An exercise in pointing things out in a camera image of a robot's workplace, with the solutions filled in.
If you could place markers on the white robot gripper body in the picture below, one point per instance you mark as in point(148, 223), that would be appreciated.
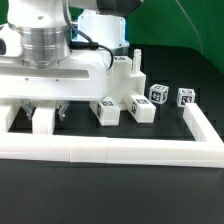
point(81, 76)

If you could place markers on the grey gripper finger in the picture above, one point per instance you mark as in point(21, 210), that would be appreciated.
point(62, 107)
point(27, 107)

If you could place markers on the white chair back frame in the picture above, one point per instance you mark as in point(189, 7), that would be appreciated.
point(43, 117)

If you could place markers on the white chair seat block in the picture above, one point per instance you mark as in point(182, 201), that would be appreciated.
point(123, 79)

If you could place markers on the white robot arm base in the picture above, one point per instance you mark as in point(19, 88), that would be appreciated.
point(66, 23)

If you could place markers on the white tagged cube left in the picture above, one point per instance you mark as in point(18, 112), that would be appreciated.
point(158, 93)

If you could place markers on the white tagged cube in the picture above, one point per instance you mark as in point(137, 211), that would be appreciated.
point(185, 95)
point(158, 93)

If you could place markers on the white tagged cube right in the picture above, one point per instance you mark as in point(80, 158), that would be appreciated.
point(185, 95)

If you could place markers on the white U-shaped fixture frame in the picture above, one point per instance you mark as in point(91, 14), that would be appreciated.
point(205, 150)

